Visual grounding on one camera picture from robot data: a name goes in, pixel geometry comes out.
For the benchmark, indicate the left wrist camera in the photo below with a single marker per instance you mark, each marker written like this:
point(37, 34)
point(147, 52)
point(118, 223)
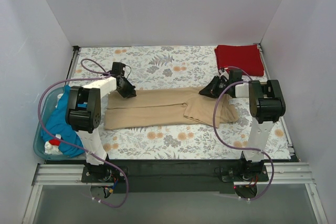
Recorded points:
point(118, 69)

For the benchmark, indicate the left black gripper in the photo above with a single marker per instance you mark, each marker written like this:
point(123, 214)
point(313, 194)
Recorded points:
point(123, 86)

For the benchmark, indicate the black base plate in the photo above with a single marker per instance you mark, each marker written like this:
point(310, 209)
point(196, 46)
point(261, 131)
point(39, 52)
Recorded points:
point(157, 176)

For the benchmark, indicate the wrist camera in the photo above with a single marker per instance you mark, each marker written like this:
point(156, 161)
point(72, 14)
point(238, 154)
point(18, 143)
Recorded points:
point(235, 75)
point(118, 69)

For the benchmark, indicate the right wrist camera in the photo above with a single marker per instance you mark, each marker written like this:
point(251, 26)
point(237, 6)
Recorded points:
point(235, 75)

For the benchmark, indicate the beige t shirt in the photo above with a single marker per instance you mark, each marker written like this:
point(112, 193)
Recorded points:
point(166, 107)

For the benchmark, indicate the aluminium frame rail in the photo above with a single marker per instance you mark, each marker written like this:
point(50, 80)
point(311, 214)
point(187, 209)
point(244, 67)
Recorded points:
point(285, 173)

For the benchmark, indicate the folded red t shirt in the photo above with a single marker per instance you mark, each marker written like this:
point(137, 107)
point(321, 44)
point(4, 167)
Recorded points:
point(246, 58)

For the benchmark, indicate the blue t shirt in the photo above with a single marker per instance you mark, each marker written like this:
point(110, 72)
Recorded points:
point(56, 124)

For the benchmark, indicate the teal plastic basket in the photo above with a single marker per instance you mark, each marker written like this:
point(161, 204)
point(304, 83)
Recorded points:
point(47, 108)

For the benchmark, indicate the white and red garment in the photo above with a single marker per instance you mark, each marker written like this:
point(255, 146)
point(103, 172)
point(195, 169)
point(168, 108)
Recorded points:
point(52, 146)

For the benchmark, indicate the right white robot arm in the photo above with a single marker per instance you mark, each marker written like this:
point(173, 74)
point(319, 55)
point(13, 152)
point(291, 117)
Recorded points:
point(266, 106)

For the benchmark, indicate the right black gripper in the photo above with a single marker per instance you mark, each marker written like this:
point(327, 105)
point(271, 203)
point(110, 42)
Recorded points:
point(217, 85)

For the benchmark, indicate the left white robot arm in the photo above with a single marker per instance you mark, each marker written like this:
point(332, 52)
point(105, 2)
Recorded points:
point(83, 113)

